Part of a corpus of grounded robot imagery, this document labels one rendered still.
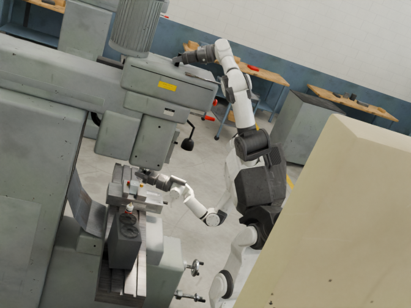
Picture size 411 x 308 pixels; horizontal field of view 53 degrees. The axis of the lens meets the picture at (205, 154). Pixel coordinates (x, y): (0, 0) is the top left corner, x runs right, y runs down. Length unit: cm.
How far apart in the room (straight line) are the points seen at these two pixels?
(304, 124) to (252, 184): 470
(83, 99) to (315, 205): 179
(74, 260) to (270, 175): 125
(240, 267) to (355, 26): 811
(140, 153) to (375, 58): 840
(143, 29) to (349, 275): 171
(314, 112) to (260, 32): 297
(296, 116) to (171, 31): 347
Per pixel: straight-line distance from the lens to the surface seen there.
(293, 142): 670
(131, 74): 203
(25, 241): 244
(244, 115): 187
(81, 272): 264
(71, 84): 210
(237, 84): 188
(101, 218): 259
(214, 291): 221
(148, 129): 216
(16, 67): 213
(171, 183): 233
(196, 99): 208
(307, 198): 41
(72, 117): 204
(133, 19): 201
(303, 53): 941
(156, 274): 264
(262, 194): 198
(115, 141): 217
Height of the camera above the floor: 238
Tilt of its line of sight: 23 degrees down
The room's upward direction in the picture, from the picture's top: 21 degrees clockwise
